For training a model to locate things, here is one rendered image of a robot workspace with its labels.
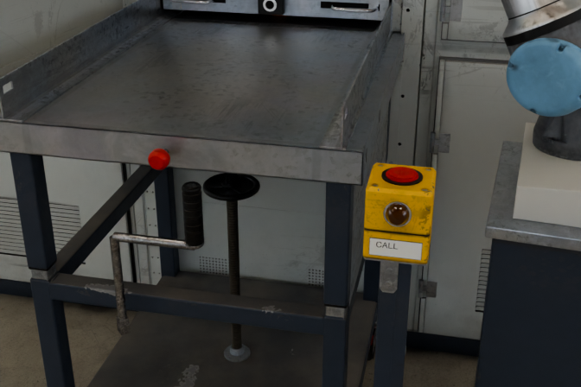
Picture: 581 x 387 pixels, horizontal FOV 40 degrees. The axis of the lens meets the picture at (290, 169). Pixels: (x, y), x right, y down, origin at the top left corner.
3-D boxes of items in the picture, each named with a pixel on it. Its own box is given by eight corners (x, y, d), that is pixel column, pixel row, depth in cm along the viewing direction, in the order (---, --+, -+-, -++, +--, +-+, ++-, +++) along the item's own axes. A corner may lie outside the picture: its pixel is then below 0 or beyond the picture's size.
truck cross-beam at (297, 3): (388, 21, 181) (389, -6, 178) (162, 9, 191) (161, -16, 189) (390, 15, 185) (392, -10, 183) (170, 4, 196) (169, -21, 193)
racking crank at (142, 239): (113, 335, 138) (96, 180, 126) (121, 325, 141) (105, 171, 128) (206, 348, 135) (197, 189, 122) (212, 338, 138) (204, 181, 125)
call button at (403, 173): (417, 193, 95) (418, 180, 95) (383, 189, 96) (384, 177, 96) (419, 179, 99) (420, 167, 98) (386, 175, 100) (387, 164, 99)
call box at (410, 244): (427, 268, 97) (433, 193, 93) (361, 261, 99) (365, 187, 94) (430, 236, 104) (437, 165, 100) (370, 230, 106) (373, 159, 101)
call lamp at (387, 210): (410, 233, 94) (411, 207, 93) (381, 230, 95) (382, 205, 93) (411, 227, 95) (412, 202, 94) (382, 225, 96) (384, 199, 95)
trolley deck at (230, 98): (362, 186, 120) (364, 149, 118) (-10, 150, 132) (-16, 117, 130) (403, 58, 180) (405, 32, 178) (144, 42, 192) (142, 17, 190)
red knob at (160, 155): (166, 173, 121) (165, 154, 120) (146, 171, 122) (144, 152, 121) (176, 161, 125) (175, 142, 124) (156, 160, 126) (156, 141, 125)
